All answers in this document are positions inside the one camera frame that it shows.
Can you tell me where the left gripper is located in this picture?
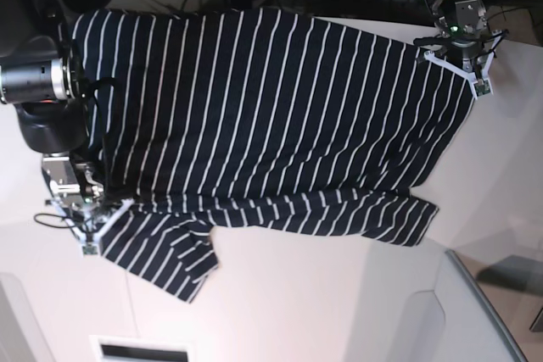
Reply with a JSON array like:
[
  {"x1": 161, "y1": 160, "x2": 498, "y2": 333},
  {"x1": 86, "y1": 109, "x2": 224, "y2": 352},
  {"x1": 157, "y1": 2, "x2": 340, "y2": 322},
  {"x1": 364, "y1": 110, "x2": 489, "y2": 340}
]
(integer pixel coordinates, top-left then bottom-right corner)
[{"x1": 443, "y1": 39, "x2": 484, "y2": 74}]

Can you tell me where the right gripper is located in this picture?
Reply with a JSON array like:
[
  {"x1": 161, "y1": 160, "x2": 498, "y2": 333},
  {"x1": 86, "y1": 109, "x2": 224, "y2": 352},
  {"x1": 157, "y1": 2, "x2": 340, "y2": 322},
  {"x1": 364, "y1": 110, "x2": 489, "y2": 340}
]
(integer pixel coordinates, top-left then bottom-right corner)
[{"x1": 63, "y1": 200, "x2": 115, "y2": 231}]

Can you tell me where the white panel right front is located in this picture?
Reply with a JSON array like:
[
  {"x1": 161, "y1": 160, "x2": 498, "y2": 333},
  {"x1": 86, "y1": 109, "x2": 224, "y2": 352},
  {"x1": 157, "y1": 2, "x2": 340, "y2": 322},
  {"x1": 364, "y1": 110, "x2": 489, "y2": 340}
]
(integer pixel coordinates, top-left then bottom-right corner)
[{"x1": 343, "y1": 237, "x2": 527, "y2": 361}]

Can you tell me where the navy white striped t-shirt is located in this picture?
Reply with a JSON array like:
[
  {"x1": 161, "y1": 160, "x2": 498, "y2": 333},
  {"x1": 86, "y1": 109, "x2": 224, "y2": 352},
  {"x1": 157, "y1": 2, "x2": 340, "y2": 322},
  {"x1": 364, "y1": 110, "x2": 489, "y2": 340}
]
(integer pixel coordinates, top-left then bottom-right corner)
[{"x1": 71, "y1": 9, "x2": 473, "y2": 302}]

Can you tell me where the white slotted tray front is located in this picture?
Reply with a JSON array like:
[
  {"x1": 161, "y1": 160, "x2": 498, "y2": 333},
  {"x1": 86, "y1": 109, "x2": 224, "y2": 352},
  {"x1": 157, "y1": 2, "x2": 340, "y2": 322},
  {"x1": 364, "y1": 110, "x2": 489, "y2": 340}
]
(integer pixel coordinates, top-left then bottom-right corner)
[{"x1": 90, "y1": 336, "x2": 197, "y2": 362}]

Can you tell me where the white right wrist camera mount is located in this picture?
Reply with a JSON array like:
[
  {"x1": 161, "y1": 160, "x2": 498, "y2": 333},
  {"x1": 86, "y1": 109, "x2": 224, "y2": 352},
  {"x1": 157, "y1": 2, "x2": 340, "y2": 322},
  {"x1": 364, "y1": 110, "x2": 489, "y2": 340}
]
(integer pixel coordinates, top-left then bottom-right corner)
[{"x1": 34, "y1": 199, "x2": 134, "y2": 256}]

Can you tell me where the white panel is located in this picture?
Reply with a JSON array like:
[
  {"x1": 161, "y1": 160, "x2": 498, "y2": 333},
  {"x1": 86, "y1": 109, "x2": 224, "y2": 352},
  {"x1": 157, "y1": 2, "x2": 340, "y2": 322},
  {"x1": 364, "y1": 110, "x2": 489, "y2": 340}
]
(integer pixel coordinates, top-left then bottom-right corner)
[
  {"x1": 343, "y1": 237, "x2": 527, "y2": 361},
  {"x1": 1, "y1": 272, "x2": 55, "y2": 361}
]

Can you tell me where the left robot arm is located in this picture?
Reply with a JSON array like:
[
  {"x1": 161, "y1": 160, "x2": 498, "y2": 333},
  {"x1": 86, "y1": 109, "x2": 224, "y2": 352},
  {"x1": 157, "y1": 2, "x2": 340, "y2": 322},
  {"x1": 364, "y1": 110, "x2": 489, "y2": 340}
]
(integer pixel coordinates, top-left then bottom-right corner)
[{"x1": 413, "y1": 0, "x2": 490, "y2": 76}]

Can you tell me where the white panel left front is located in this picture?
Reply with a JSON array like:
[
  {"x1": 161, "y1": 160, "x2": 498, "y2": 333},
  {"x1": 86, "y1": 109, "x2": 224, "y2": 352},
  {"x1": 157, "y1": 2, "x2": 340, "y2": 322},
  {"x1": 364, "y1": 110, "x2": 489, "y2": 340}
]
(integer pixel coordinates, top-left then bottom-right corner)
[{"x1": 1, "y1": 272, "x2": 55, "y2": 361}]

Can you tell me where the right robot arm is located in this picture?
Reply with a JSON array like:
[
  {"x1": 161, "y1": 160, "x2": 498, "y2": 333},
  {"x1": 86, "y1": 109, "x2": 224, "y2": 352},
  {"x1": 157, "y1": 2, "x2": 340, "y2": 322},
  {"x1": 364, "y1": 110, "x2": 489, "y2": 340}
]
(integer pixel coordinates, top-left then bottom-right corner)
[{"x1": 1, "y1": 0, "x2": 109, "y2": 233}]

